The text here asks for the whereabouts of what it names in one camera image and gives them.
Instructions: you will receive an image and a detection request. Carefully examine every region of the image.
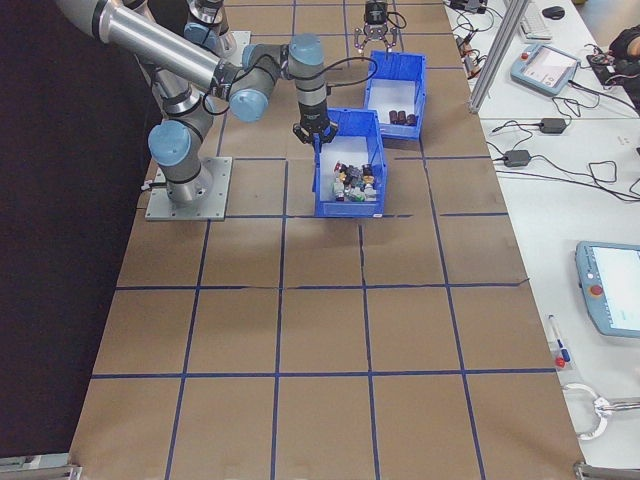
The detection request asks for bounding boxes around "black box with red light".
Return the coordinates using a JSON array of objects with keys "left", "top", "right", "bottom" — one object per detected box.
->
[{"left": 585, "top": 52, "right": 626, "bottom": 81}]

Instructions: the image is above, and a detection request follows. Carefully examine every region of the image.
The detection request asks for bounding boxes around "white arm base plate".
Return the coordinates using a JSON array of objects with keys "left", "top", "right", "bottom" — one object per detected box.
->
[
  {"left": 219, "top": 30, "right": 251, "bottom": 59},
  {"left": 144, "top": 156, "right": 234, "bottom": 221}
]

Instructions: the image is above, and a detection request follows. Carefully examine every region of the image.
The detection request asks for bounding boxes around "aluminium frame bar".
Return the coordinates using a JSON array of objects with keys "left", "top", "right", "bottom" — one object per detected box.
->
[
  {"left": 0, "top": 452, "right": 84, "bottom": 480},
  {"left": 572, "top": 460, "right": 640, "bottom": 480}
]

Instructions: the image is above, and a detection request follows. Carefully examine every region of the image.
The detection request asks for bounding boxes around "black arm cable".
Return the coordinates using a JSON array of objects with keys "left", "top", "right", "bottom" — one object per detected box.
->
[{"left": 199, "top": 52, "right": 379, "bottom": 119}]

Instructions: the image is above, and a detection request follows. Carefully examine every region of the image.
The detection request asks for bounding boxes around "blue grey teach pendant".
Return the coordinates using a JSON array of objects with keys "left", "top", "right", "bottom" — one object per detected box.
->
[
  {"left": 509, "top": 42, "right": 584, "bottom": 96},
  {"left": 573, "top": 240, "right": 640, "bottom": 337}
]

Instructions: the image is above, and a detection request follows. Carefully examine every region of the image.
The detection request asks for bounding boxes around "aluminium profile post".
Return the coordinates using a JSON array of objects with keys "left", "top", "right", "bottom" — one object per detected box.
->
[{"left": 467, "top": 0, "right": 531, "bottom": 114}]

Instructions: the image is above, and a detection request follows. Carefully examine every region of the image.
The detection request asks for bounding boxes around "white keyboard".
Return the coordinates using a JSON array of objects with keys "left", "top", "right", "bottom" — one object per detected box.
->
[{"left": 519, "top": 2, "right": 554, "bottom": 41}]

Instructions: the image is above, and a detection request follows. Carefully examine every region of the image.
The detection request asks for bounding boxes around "blue plastic battery bin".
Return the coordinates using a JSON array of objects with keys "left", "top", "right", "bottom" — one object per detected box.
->
[{"left": 363, "top": 49, "right": 429, "bottom": 141}]

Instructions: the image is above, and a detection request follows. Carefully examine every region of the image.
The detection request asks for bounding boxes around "white side table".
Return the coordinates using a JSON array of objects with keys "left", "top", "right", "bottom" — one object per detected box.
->
[{"left": 444, "top": 0, "right": 640, "bottom": 466}]

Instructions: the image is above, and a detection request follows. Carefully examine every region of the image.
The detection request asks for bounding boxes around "white ring with metal clamp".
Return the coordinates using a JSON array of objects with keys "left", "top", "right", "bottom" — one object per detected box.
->
[{"left": 562, "top": 382, "right": 640, "bottom": 441}]

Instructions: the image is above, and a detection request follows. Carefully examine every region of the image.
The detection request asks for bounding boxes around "blue plastic button bin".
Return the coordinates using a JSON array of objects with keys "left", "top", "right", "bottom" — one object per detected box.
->
[{"left": 312, "top": 107, "right": 390, "bottom": 220}]

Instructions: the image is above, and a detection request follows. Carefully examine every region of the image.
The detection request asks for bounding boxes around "blue white marker pen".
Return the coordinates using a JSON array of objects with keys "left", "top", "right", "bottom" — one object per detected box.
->
[{"left": 547, "top": 313, "right": 574, "bottom": 369}]

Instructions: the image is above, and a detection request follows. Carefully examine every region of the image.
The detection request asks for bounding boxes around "black frame cover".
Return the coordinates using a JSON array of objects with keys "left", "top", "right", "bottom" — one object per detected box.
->
[{"left": 0, "top": 0, "right": 166, "bottom": 459}]

